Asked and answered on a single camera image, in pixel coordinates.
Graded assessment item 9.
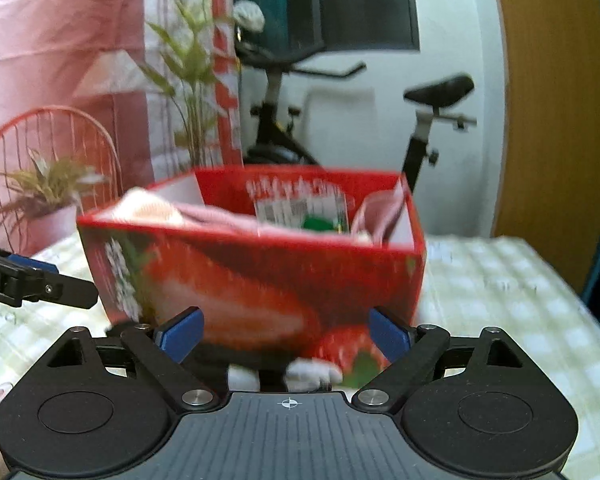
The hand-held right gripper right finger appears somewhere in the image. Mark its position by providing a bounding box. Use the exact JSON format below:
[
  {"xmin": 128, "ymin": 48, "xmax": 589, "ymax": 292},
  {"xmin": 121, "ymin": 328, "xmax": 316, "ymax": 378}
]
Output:
[{"xmin": 353, "ymin": 307, "xmax": 532, "ymax": 414}]

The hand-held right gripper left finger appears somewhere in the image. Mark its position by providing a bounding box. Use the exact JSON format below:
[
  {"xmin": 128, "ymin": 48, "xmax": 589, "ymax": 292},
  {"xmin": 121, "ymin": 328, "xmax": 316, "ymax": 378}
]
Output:
[{"xmin": 36, "ymin": 306, "xmax": 221, "ymax": 414}]

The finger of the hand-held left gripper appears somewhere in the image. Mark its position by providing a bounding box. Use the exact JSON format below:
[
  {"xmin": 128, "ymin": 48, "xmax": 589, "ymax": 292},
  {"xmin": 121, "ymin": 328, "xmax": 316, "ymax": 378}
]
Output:
[
  {"xmin": 6, "ymin": 253, "xmax": 60, "ymax": 276},
  {"xmin": 19, "ymin": 269, "xmax": 100, "ymax": 310}
]

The red strawberry print box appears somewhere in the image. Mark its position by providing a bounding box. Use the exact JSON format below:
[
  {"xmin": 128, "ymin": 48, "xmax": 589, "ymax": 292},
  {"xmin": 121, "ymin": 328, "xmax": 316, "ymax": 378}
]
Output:
[{"xmin": 76, "ymin": 165, "xmax": 427, "ymax": 392}]

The cream towel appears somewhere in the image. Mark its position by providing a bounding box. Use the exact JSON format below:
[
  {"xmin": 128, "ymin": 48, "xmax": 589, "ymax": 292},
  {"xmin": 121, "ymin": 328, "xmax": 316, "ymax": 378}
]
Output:
[{"xmin": 112, "ymin": 187, "xmax": 261, "ymax": 235}]

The pink cloth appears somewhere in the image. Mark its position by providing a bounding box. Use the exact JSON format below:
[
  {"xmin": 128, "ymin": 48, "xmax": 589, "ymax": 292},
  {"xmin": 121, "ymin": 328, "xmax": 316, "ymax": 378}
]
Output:
[{"xmin": 352, "ymin": 187, "xmax": 410, "ymax": 247}]

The green mesh net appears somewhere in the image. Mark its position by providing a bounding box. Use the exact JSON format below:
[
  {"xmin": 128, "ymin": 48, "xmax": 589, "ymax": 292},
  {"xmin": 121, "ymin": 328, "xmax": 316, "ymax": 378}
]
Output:
[{"xmin": 300, "ymin": 214, "xmax": 344, "ymax": 235}]

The green checked bunny tablecloth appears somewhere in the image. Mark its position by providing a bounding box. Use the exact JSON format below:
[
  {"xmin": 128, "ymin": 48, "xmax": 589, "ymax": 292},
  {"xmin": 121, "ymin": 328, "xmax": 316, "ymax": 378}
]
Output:
[{"xmin": 0, "ymin": 232, "xmax": 600, "ymax": 480}]

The red printed backdrop cloth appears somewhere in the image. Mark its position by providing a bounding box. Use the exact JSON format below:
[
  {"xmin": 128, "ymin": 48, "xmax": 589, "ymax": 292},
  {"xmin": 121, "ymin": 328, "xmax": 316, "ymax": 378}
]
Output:
[{"xmin": 0, "ymin": 0, "xmax": 244, "ymax": 261}]

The black exercise bike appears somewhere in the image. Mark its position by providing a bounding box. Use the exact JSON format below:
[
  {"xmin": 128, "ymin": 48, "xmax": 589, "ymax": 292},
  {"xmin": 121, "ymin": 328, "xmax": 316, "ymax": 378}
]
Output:
[{"xmin": 232, "ymin": 30, "xmax": 478, "ymax": 196}]

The orange wooden door panel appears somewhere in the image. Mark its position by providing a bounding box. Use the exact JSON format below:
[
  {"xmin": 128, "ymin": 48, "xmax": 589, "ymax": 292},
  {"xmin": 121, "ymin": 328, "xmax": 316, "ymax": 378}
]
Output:
[{"xmin": 490, "ymin": 0, "xmax": 600, "ymax": 267}]

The dark framed window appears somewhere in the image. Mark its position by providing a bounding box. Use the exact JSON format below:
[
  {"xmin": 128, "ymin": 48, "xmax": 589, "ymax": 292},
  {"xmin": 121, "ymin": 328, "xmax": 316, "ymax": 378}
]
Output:
[{"xmin": 230, "ymin": 0, "xmax": 421, "ymax": 56}]

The teal curtain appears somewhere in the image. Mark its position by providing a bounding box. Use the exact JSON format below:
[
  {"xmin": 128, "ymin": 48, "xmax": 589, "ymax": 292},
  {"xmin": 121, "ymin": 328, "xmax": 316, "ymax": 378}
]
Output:
[{"xmin": 232, "ymin": 0, "xmax": 293, "ymax": 54}]

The white cloth on handlebar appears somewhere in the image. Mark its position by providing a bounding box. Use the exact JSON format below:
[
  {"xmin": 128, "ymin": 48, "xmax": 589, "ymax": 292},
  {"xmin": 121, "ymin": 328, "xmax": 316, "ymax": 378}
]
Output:
[{"xmin": 231, "ymin": 1, "xmax": 267, "ymax": 32}]

